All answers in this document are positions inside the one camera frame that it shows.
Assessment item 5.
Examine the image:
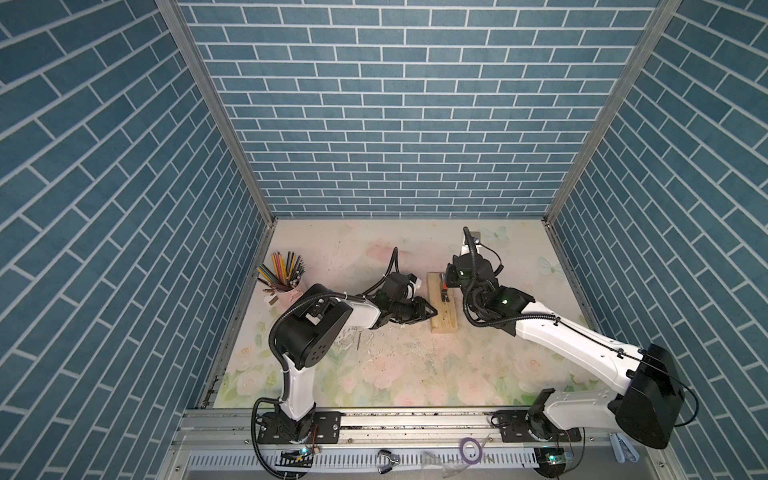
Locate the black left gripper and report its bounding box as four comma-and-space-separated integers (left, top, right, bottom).
387, 297, 438, 326

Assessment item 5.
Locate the wooden block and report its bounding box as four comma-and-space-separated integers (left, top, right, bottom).
427, 272, 458, 334

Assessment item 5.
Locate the red-handled claw hammer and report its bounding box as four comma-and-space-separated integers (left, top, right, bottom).
439, 272, 450, 303

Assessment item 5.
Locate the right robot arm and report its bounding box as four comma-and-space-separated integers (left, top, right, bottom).
445, 250, 693, 450

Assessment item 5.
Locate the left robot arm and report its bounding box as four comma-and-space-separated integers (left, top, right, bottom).
268, 272, 437, 422

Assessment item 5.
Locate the pink pencil cup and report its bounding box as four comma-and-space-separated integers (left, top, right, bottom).
274, 280, 306, 308

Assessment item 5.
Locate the grey clamp tool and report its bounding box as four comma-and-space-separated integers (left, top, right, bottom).
609, 432, 640, 464

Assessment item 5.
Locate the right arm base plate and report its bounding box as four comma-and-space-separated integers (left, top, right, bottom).
489, 409, 583, 443

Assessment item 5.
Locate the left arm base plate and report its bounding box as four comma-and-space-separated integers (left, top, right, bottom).
256, 410, 342, 445

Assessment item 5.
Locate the purple tape ring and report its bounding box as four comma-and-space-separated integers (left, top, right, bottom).
458, 437, 484, 466

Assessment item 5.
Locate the aluminium mounting rail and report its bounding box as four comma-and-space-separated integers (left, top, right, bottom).
158, 407, 682, 479

